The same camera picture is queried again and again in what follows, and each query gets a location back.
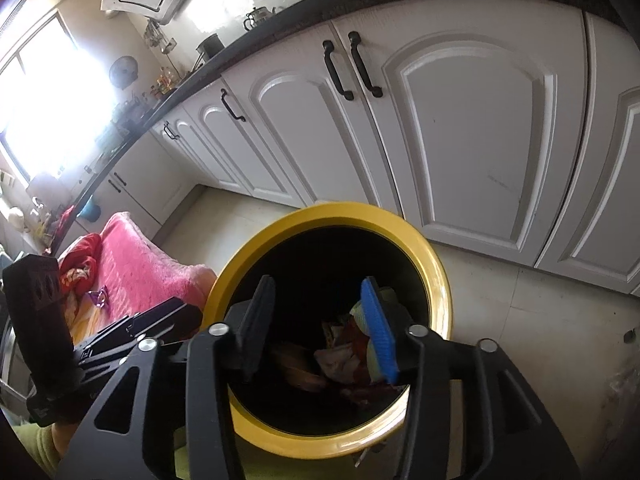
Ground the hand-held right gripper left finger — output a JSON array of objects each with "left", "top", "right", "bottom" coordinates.
[{"left": 55, "top": 275, "right": 277, "bottom": 480}]

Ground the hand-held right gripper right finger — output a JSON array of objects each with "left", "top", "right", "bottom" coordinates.
[{"left": 360, "top": 276, "right": 581, "bottom": 480}]

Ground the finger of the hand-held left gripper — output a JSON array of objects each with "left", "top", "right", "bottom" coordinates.
[
  {"left": 100, "top": 296, "right": 202, "bottom": 341},
  {"left": 75, "top": 317, "right": 204, "bottom": 377}
]

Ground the pale green wad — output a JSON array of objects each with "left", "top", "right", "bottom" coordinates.
[{"left": 349, "top": 286, "right": 402, "bottom": 385}]

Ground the yellow round bin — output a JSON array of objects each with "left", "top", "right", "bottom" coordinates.
[{"left": 204, "top": 202, "right": 453, "bottom": 461}]

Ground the person's left forearm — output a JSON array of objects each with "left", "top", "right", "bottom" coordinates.
[{"left": 50, "top": 405, "right": 94, "bottom": 462}]

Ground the pink printed blanket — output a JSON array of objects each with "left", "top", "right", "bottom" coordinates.
[{"left": 57, "top": 211, "right": 219, "bottom": 347}]

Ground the crumpled white pink wrapper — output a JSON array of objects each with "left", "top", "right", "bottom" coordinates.
[{"left": 314, "top": 322, "right": 364, "bottom": 387}]

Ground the white cabinet door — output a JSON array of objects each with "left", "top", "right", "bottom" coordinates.
[
  {"left": 219, "top": 22, "right": 404, "bottom": 216},
  {"left": 534, "top": 10, "right": 640, "bottom": 297},
  {"left": 150, "top": 105, "right": 247, "bottom": 194},
  {"left": 181, "top": 77, "right": 304, "bottom": 207},
  {"left": 334, "top": 10, "right": 592, "bottom": 267},
  {"left": 95, "top": 130, "right": 197, "bottom": 227}
]

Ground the bright window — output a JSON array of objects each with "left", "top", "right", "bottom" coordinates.
[{"left": 0, "top": 10, "right": 117, "bottom": 182}]

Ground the group of spice bottles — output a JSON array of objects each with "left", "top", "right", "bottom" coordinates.
[{"left": 150, "top": 67, "right": 179, "bottom": 96}]

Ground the black pot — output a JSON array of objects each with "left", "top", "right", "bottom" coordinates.
[{"left": 196, "top": 33, "right": 225, "bottom": 59}]

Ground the steel kettle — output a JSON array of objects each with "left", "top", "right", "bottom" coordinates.
[{"left": 243, "top": 5, "right": 277, "bottom": 32}]

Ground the round wall fan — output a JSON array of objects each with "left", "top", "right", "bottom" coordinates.
[{"left": 109, "top": 55, "right": 140, "bottom": 90}]

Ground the wall utensil rack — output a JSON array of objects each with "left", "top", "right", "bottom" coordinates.
[{"left": 144, "top": 19, "right": 179, "bottom": 54}]

